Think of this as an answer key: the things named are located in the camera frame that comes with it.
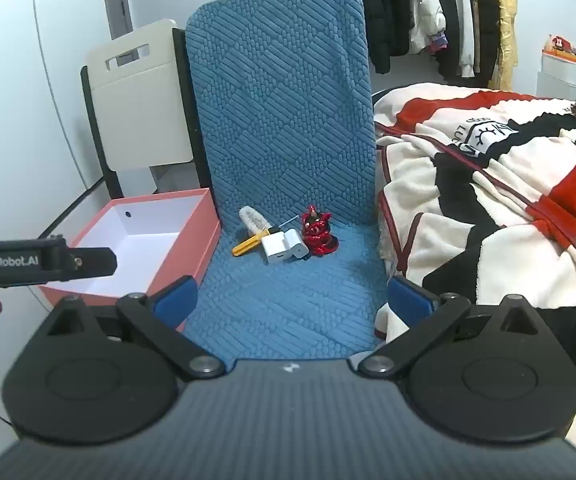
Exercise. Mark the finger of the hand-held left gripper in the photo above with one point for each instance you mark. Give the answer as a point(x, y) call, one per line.
point(93, 261)

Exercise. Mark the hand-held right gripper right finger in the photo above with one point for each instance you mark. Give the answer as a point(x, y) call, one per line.
point(408, 300)

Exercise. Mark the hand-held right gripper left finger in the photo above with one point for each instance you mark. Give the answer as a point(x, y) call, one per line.
point(175, 299)

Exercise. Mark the pink cardboard box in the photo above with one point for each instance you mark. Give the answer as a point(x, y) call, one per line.
point(138, 255)

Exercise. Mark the yellow utility knife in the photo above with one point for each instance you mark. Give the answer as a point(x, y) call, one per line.
point(248, 244)

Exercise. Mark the white charger plug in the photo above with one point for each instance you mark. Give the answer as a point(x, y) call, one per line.
point(275, 249)
point(297, 244)

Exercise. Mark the red shiny figurine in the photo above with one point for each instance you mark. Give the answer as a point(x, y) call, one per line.
point(318, 232)

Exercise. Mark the red white black blanket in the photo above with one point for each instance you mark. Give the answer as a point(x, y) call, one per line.
point(468, 185)

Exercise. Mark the thin metal tool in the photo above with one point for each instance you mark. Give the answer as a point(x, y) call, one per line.
point(288, 220)

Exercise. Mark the cream folding chair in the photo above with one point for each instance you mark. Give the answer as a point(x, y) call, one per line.
point(138, 110)

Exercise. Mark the blue textured chair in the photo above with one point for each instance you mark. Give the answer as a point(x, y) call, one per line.
point(278, 110)

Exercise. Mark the white cabinet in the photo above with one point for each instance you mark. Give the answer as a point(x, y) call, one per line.
point(568, 79)

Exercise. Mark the orange flat tray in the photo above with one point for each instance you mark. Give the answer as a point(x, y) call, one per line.
point(575, 57)

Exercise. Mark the row of hanging clothes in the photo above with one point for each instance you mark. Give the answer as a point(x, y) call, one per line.
point(393, 5)

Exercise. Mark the small red toy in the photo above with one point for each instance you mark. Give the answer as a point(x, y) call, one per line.
point(558, 44)

